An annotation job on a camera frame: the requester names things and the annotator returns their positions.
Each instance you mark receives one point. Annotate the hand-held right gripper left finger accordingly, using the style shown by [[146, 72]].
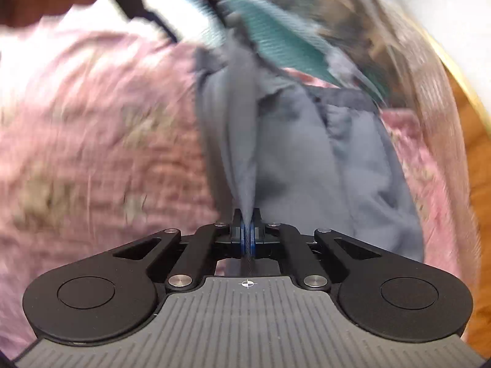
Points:
[[239, 237]]

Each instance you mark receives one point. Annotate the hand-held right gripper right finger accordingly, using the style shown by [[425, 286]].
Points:
[[254, 237]]

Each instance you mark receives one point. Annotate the grey garment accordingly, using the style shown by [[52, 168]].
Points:
[[291, 153]]

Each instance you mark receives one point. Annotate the clear plastic bag with clothes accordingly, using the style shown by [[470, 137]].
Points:
[[402, 27]]

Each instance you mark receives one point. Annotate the teal cloth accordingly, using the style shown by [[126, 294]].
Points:
[[284, 34]]

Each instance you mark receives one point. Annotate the pink bear print blanket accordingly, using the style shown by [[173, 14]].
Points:
[[96, 142]]

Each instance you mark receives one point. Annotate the wooden headboard with gold trim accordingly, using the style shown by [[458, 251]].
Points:
[[475, 161]]

